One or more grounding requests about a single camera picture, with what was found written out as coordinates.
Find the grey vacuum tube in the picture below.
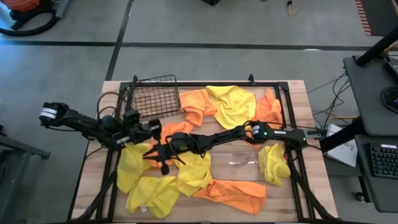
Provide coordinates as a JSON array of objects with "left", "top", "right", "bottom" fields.
[{"left": 55, "top": 0, "right": 72, "bottom": 19}]

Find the black vacuum hose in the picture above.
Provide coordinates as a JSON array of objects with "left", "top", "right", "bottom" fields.
[{"left": 0, "top": 7, "right": 60, "bottom": 37}]

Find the round black puck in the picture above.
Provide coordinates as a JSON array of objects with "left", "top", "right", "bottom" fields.
[{"left": 381, "top": 86, "right": 398, "bottom": 114}]

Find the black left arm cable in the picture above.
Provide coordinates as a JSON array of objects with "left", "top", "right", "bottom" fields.
[{"left": 95, "top": 91, "right": 125, "bottom": 122}]

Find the orange microfiber towel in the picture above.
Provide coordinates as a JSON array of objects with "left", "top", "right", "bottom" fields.
[
  {"left": 253, "top": 88, "right": 284, "bottom": 130},
  {"left": 179, "top": 88, "right": 218, "bottom": 128},
  {"left": 192, "top": 179, "right": 267, "bottom": 216},
  {"left": 149, "top": 121, "right": 195, "bottom": 169}
]

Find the black floor cable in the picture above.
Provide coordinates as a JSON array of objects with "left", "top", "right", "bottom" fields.
[
  {"left": 312, "top": 77, "right": 352, "bottom": 128},
  {"left": 307, "top": 72, "right": 348, "bottom": 94}
]

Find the black wire basket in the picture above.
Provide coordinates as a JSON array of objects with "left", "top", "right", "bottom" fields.
[{"left": 124, "top": 74, "right": 182, "bottom": 123}]

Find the white paper sheet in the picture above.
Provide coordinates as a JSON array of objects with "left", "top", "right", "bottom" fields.
[{"left": 325, "top": 123, "right": 359, "bottom": 168}]

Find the dark mat with striped edge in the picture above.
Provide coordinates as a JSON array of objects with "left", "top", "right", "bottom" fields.
[{"left": 354, "top": 0, "right": 398, "bottom": 37}]

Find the black desk leg beam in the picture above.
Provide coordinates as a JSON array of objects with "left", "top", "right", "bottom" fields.
[{"left": 319, "top": 117, "right": 366, "bottom": 154}]

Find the yellow cable with plug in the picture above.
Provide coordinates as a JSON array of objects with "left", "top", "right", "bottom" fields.
[{"left": 286, "top": 0, "right": 303, "bottom": 17}]

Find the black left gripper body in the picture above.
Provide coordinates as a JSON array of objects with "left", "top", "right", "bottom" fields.
[{"left": 114, "top": 123, "right": 154, "bottom": 146}]

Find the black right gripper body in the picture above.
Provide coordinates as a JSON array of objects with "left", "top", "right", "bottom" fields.
[{"left": 148, "top": 119, "right": 174, "bottom": 176}]

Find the clear plastic bin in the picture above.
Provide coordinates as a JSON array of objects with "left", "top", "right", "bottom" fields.
[{"left": 210, "top": 147, "right": 265, "bottom": 182}]

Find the grey keyboard desk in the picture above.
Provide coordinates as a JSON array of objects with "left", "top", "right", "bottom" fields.
[{"left": 354, "top": 134, "right": 398, "bottom": 213}]

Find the black desk pole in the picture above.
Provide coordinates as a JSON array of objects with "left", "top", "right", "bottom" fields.
[{"left": 355, "top": 26, "right": 398, "bottom": 68}]

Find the yellow towel with white tag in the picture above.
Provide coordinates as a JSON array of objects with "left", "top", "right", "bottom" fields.
[{"left": 125, "top": 175, "right": 182, "bottom": 220}]

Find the orange shop vacuum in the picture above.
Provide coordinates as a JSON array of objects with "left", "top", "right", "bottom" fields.
[{"left": 2, "top": 0, "right": 58, "bottom": 30}]

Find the yellow floor cable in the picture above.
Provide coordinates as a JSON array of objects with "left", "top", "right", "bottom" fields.
[{"left": 328, "top": 114, "right": 359, "bottom": 121}]

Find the black desk device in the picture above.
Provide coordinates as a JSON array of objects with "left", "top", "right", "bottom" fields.
[{"left": 382, "top": 57, "right": 398, "bottom": 82}]

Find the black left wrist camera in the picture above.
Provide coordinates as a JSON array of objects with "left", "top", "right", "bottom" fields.
[{"left": 123, "top": 109, "right": 141, "bottom": 126}]

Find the grey desk top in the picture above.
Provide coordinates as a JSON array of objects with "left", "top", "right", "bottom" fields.
[{"left": 343, "top": 55, "right": 398, "bottom": 138}]

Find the black backlit keyboard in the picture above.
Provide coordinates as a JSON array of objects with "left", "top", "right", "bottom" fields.
[{"left": 369, "top": 142, "right": 398, "bottom": 180}]

